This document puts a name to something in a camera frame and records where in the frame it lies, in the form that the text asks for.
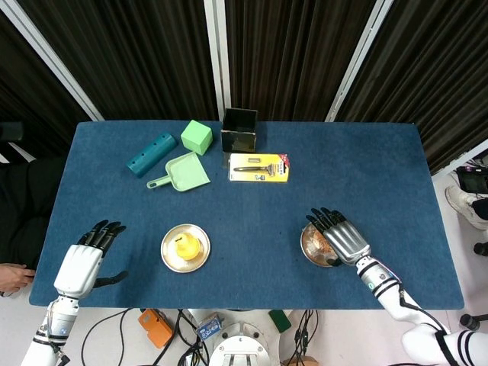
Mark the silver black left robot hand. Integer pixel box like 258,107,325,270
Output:
53,220,130,297

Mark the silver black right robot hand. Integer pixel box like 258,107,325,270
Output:
305,207,372,267

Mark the pastry bun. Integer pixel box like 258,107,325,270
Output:
304,224,337,255

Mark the yellow pear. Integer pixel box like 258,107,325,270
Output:
173,233,201,262

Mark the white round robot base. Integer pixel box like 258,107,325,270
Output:
208,319,284,366

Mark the round steel plate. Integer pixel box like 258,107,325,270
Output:
160,223,211,273
300,223,344,268

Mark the bystander bare hand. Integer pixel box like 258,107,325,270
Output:
0,265,37,295

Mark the bystander black clothing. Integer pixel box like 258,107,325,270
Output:
0,155,66,265

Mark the orange handheld device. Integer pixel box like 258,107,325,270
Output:
137,308,175,349

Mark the dark green flat device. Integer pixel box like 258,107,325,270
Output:
268,309,293,332

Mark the blue table cloth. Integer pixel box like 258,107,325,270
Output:
28,120,465,310

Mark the white sneaker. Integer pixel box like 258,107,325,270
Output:
445,185,486,230

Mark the teal half-cylinder holder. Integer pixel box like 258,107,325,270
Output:
126,132,179,178

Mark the light green plastic dustpan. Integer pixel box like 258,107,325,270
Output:
146,151,212,193

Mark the blue white small box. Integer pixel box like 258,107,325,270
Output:
195,312,224,341

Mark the dark square open box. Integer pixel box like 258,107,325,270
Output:
220,108,258,154

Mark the dark pleated curtain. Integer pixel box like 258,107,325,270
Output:
0,11,93,161
17,0,221,121
337,0,488,175
224,0,377,122

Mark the light green foam cube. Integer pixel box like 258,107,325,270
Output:
180,119,214,156

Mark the black floor cable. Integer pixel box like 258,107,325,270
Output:
154,309,205,366
284,309,319,366
79,308,133,366

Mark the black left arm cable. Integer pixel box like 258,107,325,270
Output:
36,331,70,364

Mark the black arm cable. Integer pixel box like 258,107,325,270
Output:
36,331,70,364
396,287,461,366

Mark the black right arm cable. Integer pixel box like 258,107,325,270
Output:
396,287,461,366

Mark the white frame post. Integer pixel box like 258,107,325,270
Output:
204,0,232,122
325,0,398,123
430,137,488,178
0,0,104,122

